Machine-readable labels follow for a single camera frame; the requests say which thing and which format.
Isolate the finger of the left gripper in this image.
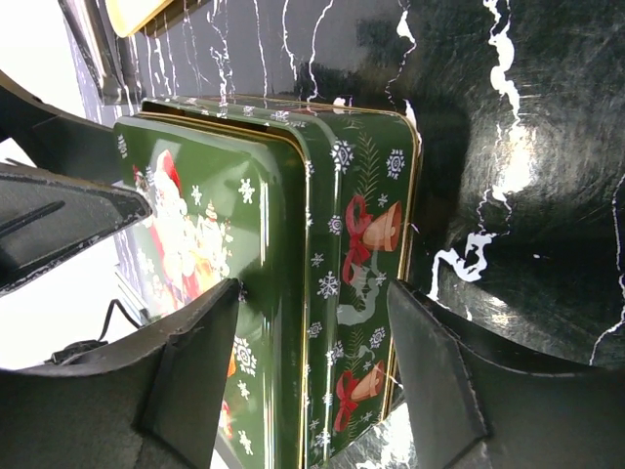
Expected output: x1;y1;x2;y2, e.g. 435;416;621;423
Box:
1;73;122;184
1;163;151;296

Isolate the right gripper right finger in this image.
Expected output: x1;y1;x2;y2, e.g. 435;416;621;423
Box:
387;280;624;468

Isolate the gold cookie tin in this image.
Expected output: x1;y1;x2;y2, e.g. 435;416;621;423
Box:
139;97;421;468

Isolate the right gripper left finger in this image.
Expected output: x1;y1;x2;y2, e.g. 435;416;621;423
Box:
1;279;239;468

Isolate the gold tin lid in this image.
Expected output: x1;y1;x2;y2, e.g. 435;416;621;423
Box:
113;115;305;468

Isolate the yellow plastic tray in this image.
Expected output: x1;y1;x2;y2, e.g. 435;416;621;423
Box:
104;0;172;38

